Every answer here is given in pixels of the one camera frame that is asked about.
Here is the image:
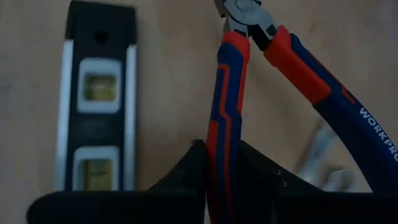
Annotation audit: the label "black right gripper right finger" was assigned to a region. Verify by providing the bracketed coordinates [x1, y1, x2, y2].
[236, 140, 398, 224]

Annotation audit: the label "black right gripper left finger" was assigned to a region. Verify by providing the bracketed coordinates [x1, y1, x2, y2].
[26, 139, 208, 224]

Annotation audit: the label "red and blue pliers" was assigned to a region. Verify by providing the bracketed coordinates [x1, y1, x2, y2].
[205, 0, 398, 224]

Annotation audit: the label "black and silver spirit level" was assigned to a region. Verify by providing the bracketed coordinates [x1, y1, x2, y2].
[55, 0, 137, 191]

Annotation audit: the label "large silver combination wrench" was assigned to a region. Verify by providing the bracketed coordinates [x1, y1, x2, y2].
[295, 119, 338, 184]

